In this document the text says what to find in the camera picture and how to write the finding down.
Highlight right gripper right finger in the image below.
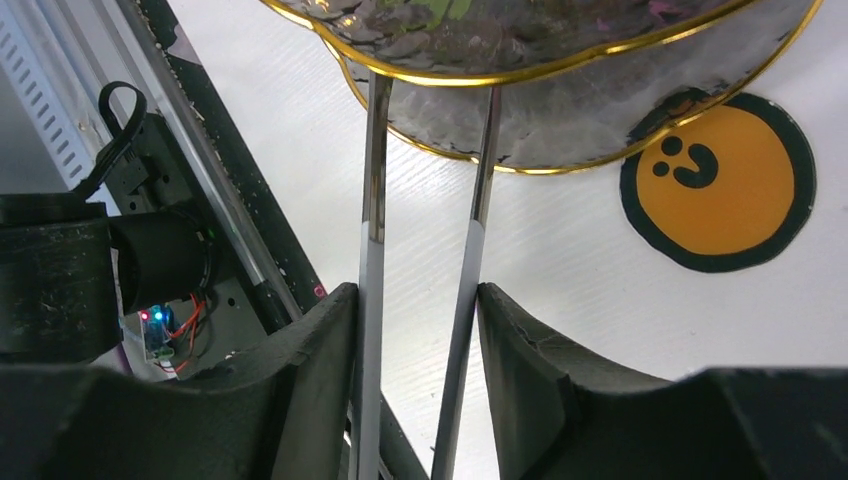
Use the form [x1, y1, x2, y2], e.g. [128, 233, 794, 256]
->
[477, 283, 847, 479]

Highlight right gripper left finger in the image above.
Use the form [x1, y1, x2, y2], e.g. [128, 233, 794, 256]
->
[1, 283, 358, 479]

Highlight metal tongs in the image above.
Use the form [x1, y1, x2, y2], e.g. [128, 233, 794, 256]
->
[349, 72, 502, 479]

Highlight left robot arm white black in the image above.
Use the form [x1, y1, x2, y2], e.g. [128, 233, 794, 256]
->
[1, 193, 214, 364]

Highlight orange black round coaster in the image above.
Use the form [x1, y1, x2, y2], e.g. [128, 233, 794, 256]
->
[619, 93, 817, 274]

